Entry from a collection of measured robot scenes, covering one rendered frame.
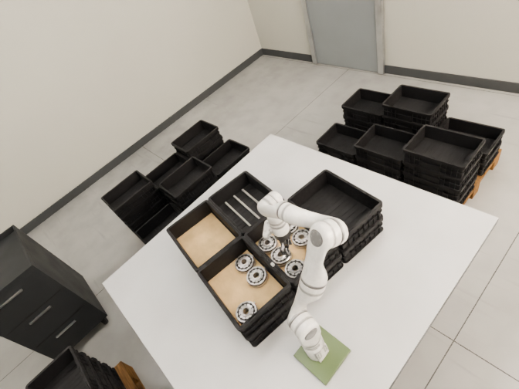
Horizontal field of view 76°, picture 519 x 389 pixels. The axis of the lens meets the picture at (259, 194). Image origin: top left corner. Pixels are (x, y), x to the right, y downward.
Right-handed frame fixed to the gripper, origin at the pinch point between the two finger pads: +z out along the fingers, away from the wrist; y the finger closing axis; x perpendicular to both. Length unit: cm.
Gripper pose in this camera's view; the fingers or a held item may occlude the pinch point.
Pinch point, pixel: (288, 248)
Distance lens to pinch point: 153.4
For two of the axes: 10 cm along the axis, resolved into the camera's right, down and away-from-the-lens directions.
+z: 2.9, 6.7, 6.9
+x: -9.5, 1.0, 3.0
